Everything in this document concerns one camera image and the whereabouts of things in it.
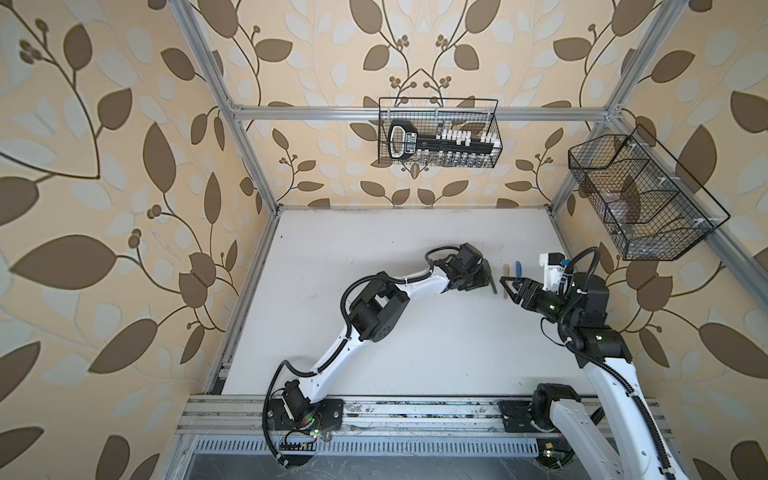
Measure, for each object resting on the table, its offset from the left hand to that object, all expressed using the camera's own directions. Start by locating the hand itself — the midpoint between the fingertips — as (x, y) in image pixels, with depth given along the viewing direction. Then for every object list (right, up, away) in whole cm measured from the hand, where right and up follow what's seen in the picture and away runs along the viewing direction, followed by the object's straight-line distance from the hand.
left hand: (495, 277), depth 95 cm
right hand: (-3, +1, -21) cm, 21 cm away
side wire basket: (+31, +20, -23) cm, 44 cm away
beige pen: (+6, +2, +7) cm, 9 cm away
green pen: (-1, -3, -1) cm, 3 cm away
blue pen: (+10, +2, +7) cm, 13 cm away
